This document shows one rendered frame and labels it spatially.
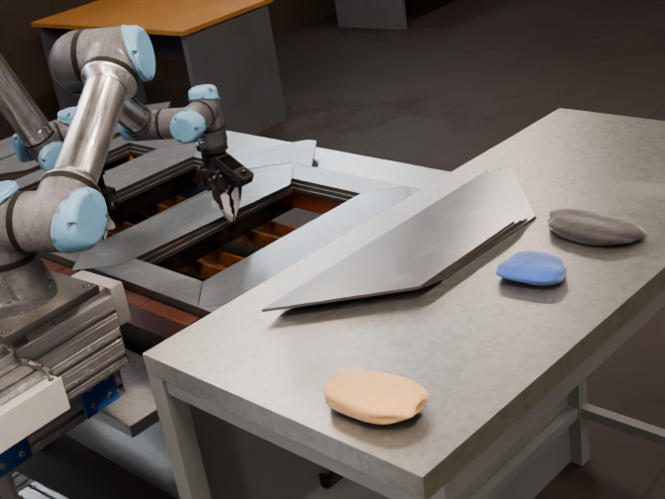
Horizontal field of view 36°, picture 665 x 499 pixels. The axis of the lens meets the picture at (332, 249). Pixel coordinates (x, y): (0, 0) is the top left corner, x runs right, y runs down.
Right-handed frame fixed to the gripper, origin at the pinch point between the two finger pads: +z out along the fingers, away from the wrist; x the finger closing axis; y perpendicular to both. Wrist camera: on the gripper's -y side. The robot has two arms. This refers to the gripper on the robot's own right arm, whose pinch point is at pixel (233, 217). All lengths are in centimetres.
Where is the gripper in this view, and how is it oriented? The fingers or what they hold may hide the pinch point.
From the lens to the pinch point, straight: 271.1
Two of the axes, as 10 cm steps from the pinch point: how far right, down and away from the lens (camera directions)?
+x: -6.7, 4.0, -6.2
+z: 1.4, 8.9, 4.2
